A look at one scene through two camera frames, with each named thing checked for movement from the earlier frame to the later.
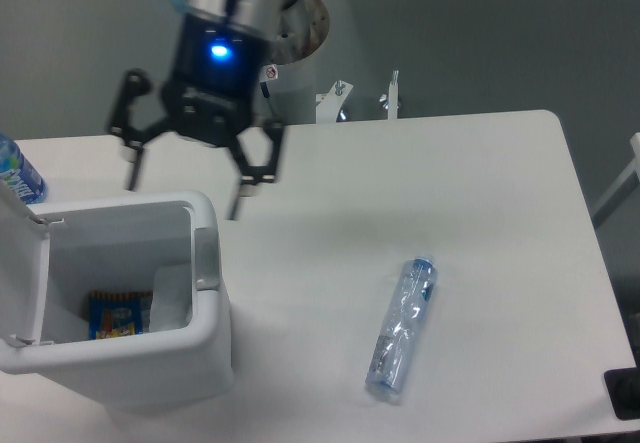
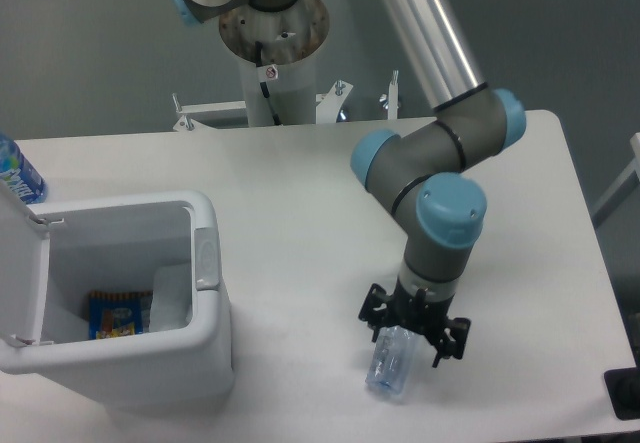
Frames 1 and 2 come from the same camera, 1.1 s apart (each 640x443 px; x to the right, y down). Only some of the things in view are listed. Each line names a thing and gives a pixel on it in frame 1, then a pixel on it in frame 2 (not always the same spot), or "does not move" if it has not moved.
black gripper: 212,96 to 420,314
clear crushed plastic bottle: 396,341 does not move
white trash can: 52,255 does not move
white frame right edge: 623,188 does not move
